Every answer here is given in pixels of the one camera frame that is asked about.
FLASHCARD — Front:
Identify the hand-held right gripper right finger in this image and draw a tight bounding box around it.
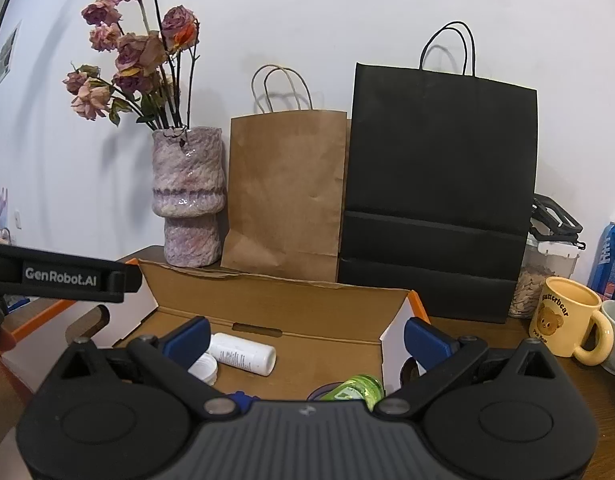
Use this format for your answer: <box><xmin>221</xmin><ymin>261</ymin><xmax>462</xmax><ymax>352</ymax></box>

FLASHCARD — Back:
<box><xmin>372</xmin><ymin>317</ymin><xmax>561</xmax><ymax>418</ymax></box>

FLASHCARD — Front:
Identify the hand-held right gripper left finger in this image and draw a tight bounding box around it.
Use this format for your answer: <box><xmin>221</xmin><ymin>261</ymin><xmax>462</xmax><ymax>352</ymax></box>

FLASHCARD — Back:
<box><xmin>59</xmin><ymin>316</ymin><xmax>241</xmax><ymax>416</ymax></box>

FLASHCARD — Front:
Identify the white plastic bottle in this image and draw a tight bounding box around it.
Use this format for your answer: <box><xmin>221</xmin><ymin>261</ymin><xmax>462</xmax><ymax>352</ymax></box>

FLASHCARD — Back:
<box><xmin>208</xmin><ymin>332</ymin><xmax>277</xmax><ymax>376</ymax></box>

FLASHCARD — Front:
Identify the green plastic bottle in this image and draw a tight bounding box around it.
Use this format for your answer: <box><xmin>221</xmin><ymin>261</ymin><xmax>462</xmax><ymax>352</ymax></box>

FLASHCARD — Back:
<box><xmin>320</xmin><ymin>374</ymin><xmax>385</xmax><ymax>411</ymax></box>

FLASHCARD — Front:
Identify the purple round jar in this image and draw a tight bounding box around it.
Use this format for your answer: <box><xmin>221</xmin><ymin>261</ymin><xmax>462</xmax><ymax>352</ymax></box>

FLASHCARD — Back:
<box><xmin>307</xmin><ymin>383</ymin><xmax>339</xmax><ymax>402</ymax></box>

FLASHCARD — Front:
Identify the orange cardboard box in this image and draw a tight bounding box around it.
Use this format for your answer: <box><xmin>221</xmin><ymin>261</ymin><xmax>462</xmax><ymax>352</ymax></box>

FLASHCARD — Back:
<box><xmin>10</xmin><ymin>257</ymin><xmax>431</xmax><ymax>406</ymax></box>

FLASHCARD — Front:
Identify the person's left hand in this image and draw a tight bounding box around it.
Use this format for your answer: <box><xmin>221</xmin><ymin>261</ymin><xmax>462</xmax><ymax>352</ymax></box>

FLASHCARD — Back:
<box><xmin>0</xmin><ymin>329</ymin><xmax>17</xmax><ymax>396</ymax></box>

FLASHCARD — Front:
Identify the clear container with black lid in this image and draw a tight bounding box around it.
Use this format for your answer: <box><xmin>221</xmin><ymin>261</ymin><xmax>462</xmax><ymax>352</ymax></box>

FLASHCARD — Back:
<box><xmin>507</xmin><ymin>194</ymin><xmax>585</xmax><ymax>320</ymax></box>

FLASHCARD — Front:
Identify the yellow bear mug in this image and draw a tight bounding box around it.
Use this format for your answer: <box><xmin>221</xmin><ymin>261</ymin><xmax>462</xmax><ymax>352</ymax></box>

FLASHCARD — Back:
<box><xmin>529</xmin><ymin>276</ymin><xmax>615</xmax><ymax>366</ymax></box>

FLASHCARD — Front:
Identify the mottled purple ceramic vase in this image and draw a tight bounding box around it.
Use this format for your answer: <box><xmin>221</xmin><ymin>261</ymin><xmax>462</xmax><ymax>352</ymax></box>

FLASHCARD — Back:
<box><xmin>152</xmin><ymin>126</ymin><xmax>226</xmax><ymax>267</ymax></box>

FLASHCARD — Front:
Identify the black paper bag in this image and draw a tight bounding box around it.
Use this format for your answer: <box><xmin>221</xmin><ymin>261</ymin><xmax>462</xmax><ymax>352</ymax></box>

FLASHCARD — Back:
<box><xmin>336</xmin><ymin>21</ymin><xmax>539</xmax><ymax>324</ymax></box>

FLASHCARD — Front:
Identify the brown paper bag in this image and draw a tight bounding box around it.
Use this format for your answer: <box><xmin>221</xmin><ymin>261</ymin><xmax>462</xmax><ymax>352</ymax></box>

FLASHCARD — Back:
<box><xmin>220</xmin><ymin>64</ymin><xmax>352</xmax><ymax>283</ymax></box>

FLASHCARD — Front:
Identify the blue drink can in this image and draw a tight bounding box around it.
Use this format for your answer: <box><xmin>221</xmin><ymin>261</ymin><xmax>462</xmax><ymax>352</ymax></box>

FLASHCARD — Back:
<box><xmin>587</xmin><ymin>221</ymin><xmax>615</xmax><ymax>303</ymax></box>

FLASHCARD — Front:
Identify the dried pink rose bouquet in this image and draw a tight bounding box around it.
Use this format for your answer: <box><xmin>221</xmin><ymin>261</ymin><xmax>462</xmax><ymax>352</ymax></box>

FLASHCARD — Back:
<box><xmin>62</xmin><ymin>0</ymin><xmax>201</xmax><ymax>131</ymax></box>

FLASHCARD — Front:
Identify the wall poster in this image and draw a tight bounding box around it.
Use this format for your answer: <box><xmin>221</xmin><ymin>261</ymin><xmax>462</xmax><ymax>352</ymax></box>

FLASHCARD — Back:
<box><xmin>0</xmin><ymin>20</ymin><xmax>22</xmax><ymax>86</ymax></box>

